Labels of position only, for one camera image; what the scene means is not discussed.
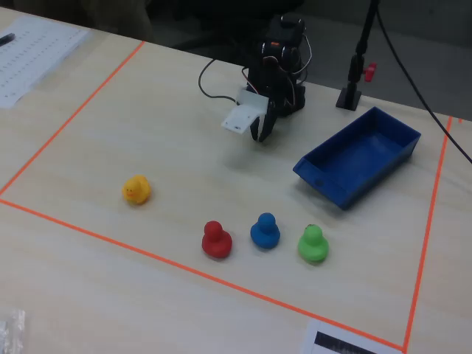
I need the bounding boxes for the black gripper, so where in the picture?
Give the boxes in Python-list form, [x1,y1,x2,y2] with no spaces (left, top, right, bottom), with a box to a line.
[249,55,295,143]

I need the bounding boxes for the blue plastic box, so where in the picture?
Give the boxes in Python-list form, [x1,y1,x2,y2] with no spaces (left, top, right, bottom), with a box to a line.
[292,106,422,211]

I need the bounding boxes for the blue rubber duck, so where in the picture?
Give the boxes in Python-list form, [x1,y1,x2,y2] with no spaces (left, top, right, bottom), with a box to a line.
[249,212,281,250]

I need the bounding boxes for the red rubber duck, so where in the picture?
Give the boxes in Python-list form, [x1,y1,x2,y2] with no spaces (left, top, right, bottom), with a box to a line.
[201,220,234,259]

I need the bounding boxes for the green rubber duck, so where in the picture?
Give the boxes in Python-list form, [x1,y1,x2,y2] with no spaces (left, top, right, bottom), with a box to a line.
[297,223,330,265]

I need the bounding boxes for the yellow rubber duck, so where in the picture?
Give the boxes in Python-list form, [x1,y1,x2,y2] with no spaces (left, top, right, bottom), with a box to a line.
[121,174,152,207]

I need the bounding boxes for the orange tape line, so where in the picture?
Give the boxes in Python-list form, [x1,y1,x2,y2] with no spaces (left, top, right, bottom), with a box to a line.
[0,198,406,351]
[0,40,146,196]

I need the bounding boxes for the white paper with black bar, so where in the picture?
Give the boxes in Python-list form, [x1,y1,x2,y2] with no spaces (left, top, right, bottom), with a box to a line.
[300,319,403,354]

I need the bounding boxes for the printed white paper sheet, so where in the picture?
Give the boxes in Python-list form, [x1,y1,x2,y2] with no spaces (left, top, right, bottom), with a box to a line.
[0,15,91,110]

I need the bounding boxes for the clear plastic bag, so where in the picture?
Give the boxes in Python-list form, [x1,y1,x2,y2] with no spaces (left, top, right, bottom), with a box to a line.
[0,308,27,354]

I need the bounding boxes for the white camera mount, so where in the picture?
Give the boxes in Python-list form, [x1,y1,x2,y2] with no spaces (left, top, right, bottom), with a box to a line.
[221,88,269,136]

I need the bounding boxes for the red white black servo wire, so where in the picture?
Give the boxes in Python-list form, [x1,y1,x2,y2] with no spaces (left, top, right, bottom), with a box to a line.
[241,66,260,96]

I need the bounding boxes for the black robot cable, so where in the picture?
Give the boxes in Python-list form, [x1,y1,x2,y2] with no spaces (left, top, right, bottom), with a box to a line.
[198,58,245,107]

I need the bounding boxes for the black camera stand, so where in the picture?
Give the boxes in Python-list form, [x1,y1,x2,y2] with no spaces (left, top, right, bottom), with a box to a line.
[335,0,381,111]

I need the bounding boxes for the black stand cable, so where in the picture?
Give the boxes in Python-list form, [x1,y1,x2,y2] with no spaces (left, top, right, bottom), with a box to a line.
[375,9,472,165]

